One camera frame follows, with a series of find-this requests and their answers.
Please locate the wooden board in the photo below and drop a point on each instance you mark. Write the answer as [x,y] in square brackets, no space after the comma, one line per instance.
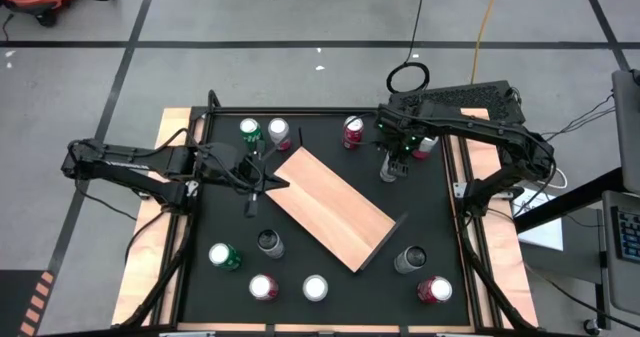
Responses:
[330,207]

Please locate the grey keyboard tray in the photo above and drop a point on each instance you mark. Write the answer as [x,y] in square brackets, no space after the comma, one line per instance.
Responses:
[615,287]

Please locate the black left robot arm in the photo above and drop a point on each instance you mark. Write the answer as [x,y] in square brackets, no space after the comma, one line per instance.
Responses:
[115,164]

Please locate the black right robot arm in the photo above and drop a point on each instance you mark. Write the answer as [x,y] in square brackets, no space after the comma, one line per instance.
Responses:
[500,132]

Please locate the dark computer keyboard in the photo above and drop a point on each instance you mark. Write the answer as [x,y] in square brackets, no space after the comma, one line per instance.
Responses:
[629,234]

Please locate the red cola can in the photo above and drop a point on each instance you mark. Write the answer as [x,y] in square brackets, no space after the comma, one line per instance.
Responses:
[436,290]
[353,129]
[262,286]

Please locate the black computer tower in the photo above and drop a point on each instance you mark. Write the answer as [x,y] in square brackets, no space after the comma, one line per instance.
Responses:
[450,97]

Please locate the white printed paper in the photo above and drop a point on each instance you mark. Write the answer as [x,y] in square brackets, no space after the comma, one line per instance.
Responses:
[542,227]

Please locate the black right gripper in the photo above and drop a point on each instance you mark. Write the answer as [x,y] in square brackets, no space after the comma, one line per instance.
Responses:
[400,142]

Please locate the black desk support bar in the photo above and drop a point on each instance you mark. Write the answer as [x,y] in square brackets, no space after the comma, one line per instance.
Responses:
[570,199]

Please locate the grey flat panel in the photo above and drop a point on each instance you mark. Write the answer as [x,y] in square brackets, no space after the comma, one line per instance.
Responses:
[627,127]

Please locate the pink silver sparkling water can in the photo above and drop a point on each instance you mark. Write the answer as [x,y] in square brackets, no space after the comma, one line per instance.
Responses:
[315,288]
[426,147]
[278,129]

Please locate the silver Celsius energy drink can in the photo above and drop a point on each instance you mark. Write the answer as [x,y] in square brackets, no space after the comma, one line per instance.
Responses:
[270,242]
[410,259]
[386,174]

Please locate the green Sprite can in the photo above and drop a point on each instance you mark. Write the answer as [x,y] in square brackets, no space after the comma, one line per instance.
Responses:
[249,129]
[222,254]

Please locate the black caster wheel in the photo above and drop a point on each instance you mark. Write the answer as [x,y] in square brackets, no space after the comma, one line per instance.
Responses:
[591,325]

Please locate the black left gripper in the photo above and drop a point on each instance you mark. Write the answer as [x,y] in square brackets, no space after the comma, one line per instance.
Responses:
[240,164]

